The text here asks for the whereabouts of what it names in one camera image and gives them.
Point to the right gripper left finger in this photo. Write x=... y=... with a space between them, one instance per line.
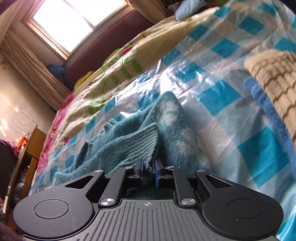
x=121 y=180

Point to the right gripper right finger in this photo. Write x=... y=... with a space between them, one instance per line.
x=175 y=178

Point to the teal fuzzy sweater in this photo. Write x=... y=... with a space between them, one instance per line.
x=163 y=131

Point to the wooden side cabinet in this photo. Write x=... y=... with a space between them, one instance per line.
x=23 y=173

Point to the black speaker box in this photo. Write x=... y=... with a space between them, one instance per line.
x=8 y=162

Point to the blue folded garment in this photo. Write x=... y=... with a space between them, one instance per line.
x=281 y=131

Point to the blue checkered plastic sheet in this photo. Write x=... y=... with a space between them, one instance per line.
x=205 y=71

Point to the blue plastic bag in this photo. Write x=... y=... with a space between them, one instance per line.
x=57 y=71

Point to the yellow green cushion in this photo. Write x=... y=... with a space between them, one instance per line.
x=111 y=55

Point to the floral colourful quilt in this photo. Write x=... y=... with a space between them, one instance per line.
x=126 y=64

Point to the beige curtain left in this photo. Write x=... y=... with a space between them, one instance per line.
x=33 y=70

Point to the beige curtain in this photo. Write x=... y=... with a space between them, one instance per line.
x=33 y=70
x=154 y=10

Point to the beige brown striped garment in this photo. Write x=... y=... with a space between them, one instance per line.
x=275 y=72

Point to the window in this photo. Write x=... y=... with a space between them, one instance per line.
x=64 y=25

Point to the beige curtain right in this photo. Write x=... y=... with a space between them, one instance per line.
x=154 y=10

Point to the blue grey pillow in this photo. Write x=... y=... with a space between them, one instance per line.
x=188 y=8

